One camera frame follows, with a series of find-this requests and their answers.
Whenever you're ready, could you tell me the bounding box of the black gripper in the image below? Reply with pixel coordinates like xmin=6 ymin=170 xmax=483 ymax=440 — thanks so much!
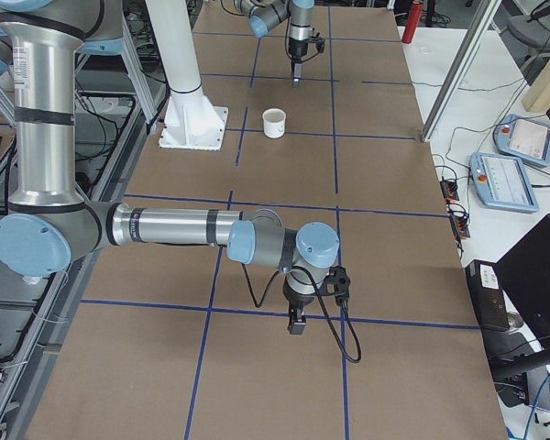
xmin=283 ymin=291 xmax=314 ymax=336
xmin=288 ymin=38 xmax=309 ymax=87

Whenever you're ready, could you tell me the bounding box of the white smiley face mug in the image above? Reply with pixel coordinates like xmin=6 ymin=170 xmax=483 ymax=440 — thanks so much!
xmin=262 ymin=108 xmax=286 ymax=139

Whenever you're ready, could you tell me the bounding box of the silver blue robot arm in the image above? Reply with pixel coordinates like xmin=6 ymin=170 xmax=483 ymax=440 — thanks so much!
xmin=0 ymin=1 xmax=349 ymax=335
xmin=233 ymin=0 xmax=325 ymax=87

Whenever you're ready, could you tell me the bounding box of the red water bottle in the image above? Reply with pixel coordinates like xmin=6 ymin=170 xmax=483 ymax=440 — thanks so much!
xmin=401 ymin=0 xmax=424 ymax=44

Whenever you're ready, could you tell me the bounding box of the orange black usb hub near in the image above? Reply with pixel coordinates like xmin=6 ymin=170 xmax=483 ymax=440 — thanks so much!
xmin=450 ymin=213 xmax=470 ymax=239

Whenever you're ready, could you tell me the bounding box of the orange black usb hub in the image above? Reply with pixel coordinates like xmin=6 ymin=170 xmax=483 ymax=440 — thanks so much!
xmin=450 ymin=213 xmax=470 ymax=239
xmin=440 ymin=179 xmax=459 ymax=204

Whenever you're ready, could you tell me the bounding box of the orange black usb hub far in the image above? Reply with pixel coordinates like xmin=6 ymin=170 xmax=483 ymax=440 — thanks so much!
xmin=440 ymin=179 xmax=459 ymax=204

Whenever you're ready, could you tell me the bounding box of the black desktop computer box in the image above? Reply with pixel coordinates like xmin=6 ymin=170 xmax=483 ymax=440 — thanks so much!
xmin=465 ymin=259 xmax=510 ymax=332

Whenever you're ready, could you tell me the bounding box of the blue teach pendant near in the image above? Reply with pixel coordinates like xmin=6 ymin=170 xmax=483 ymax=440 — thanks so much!
xmin=469 ymin=152 xmax=539 ymax=214

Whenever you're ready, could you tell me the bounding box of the blue teach pendant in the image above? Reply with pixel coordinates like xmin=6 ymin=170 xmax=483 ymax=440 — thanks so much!
xmin=494 ymin=114 xmax=550 ymax=168
xmin=469 ymin=152 xmax=539 ymax=214

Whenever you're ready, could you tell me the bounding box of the black monitor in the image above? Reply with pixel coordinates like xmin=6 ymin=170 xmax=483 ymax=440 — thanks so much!
xmin=491 ymin=214 xmax=550 ymax=380

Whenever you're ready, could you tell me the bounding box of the blue teach pendant far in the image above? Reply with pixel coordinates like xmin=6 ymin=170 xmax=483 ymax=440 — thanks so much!
xmin=494 ymin=114 xmax=550 ymax=168

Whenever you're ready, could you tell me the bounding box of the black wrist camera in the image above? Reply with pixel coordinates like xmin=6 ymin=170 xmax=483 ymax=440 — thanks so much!
xmin=310 ymin=32 xmax=325 ymax=54
xmin=324 ymin=266 xmax=351 ymax=308

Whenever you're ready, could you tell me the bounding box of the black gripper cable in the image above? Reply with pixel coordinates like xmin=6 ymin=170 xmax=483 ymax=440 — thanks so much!
xmin=242 ymin=265 xmax=363 ymax=365

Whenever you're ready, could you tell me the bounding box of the white camera mast column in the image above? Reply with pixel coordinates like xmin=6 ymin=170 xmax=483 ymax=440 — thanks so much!
xmin=146 ymin=0 xmax=228 ymax=151

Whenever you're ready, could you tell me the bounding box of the grey aluminium frame post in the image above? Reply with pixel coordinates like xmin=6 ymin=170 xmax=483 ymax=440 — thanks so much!
xmin=421 ymin=0 xmax=501 ymax=142

